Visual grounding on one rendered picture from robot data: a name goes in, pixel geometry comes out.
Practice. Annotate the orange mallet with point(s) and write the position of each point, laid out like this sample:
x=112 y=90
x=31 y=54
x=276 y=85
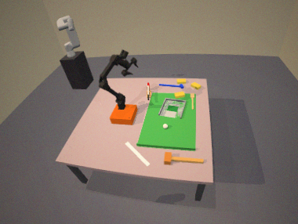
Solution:
x=168 y=159

